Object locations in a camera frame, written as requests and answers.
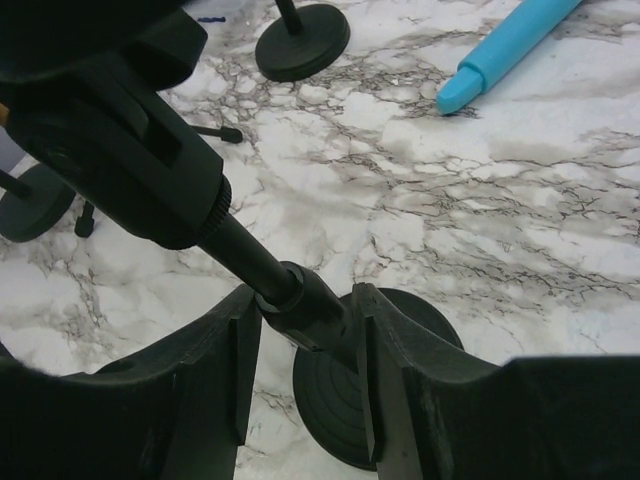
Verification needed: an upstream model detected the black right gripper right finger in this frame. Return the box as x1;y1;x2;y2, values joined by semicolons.
352;284;639;479

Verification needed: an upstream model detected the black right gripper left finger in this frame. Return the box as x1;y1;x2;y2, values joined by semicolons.
1;286;261;479

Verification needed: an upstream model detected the black tripod shock-mount stand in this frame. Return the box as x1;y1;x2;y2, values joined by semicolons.
74;125;243;238

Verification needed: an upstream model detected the black round-base clip stand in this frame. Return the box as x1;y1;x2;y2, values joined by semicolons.
0;0;466;471

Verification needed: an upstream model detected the blue microphone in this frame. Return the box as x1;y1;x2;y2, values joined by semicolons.
435;0;580;115

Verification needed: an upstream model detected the black stand far left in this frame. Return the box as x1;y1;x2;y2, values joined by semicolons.
1;164;76;243

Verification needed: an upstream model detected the black stand holding beige microphone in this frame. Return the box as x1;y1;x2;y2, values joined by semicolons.
255;0;351;82

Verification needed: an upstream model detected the clear plastic screw box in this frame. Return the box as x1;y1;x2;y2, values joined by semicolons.
196;16;226;24

